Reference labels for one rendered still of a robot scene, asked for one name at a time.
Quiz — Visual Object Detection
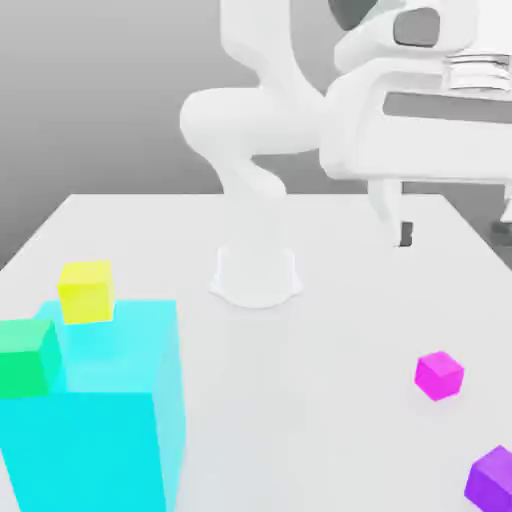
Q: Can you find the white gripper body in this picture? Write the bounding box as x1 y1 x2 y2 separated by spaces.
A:
318 70 512 186

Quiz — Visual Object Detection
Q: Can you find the small magenta cube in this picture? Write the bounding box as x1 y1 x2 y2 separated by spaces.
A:
413 350 466 403

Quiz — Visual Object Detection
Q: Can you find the small purple cube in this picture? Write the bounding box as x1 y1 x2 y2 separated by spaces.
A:
463 444 512 512

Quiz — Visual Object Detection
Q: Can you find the small yellow cube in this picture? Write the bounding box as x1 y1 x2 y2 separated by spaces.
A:
57 260 116 326

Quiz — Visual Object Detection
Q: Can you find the small green cube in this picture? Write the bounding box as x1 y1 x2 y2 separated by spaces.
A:
0 317 64 401

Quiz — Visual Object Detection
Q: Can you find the large cyan box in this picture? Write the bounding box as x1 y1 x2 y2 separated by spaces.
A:
0 298 188 512

